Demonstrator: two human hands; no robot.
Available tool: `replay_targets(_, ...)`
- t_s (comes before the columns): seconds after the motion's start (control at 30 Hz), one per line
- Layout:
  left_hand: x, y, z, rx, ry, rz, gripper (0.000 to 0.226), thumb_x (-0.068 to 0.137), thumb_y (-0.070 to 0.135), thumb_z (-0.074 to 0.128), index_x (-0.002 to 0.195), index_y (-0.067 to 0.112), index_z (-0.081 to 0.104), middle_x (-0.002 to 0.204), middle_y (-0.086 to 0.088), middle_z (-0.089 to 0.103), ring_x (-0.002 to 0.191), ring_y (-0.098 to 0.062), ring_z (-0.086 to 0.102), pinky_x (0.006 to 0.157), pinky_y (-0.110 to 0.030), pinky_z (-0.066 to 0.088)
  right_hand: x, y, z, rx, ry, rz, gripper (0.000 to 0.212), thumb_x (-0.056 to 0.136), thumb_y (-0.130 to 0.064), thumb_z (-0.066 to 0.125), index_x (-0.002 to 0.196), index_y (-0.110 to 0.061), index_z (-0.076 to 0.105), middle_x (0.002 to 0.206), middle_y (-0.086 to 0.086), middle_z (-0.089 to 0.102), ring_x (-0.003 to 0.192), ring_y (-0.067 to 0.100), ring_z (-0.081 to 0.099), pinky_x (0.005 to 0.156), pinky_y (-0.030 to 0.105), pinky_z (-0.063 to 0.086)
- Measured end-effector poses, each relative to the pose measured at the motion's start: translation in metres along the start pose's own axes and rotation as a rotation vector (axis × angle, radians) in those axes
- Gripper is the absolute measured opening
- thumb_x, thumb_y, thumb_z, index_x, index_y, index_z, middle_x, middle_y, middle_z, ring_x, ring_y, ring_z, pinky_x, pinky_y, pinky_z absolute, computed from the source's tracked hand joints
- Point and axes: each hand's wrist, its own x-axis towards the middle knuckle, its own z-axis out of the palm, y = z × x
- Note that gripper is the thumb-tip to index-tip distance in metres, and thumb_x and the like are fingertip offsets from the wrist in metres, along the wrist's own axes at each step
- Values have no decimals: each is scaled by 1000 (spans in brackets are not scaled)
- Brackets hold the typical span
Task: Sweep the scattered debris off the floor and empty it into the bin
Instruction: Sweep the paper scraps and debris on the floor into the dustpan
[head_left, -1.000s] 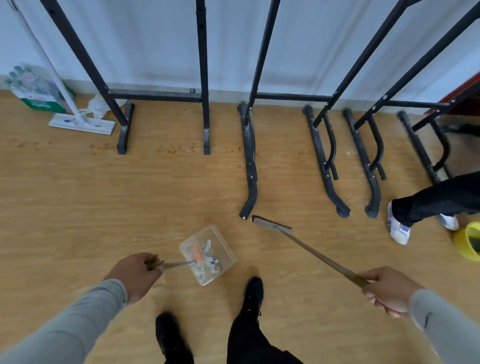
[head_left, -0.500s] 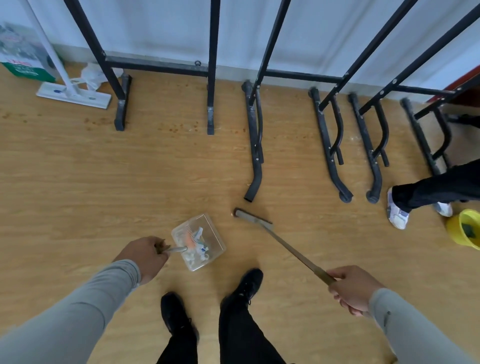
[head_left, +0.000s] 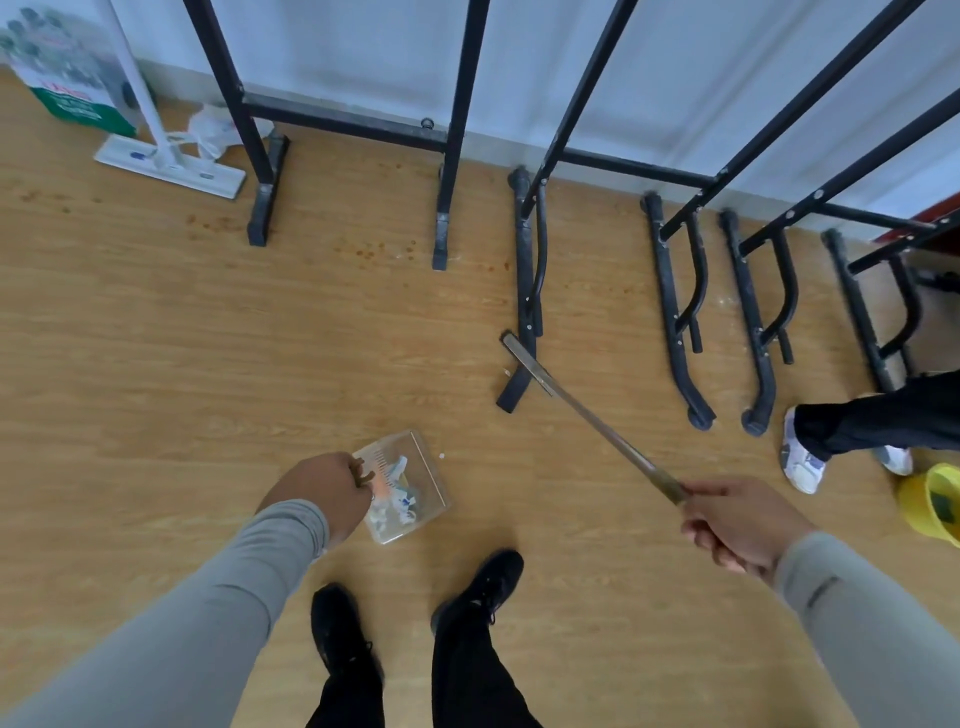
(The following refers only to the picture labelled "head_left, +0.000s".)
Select black right shoe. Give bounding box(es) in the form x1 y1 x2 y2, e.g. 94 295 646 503
431 549 526 628

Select crumpled white plastic bag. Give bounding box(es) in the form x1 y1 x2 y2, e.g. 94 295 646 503
168 103 275 161

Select black shoe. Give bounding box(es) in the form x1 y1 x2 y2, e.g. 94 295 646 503
309 583 384 680
431 549 526 628

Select shrink-wrapped pack of water bottles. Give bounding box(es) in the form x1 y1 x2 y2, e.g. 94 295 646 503
0 5 155 139

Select yellow plastic basin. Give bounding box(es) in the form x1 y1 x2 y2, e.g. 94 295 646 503
897 462 960 549

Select person's leg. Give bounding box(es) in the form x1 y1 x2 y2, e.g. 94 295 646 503
305 659 385 728
431 607 543 728

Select person's left forearm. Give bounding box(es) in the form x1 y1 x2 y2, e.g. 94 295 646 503
0 500 331 728

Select person's right hand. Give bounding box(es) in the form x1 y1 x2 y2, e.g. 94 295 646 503
680 476 819 585

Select person's left hand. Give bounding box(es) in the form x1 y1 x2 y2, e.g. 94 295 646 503
257 452 376 549

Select long-handled broom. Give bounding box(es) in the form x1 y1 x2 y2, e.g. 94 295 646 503
500 331 695 508

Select black left shoe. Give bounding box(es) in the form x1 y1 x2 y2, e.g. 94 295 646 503
309 583 384 680

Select black red exercise machine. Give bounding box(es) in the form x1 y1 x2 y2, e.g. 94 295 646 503
873 191 960 294

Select silver metal pole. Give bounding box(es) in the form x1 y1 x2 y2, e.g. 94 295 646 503
97 0 185 170

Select person's left leg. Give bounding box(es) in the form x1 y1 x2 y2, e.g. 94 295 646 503
305 659 385 728

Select white-blue paper scrap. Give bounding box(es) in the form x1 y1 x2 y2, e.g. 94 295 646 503
386 455 421 526

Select clear plastic dustpan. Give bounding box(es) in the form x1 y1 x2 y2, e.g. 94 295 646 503
348 429 454 547

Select person's right leg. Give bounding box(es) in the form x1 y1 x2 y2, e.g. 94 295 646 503
431 607 543 728

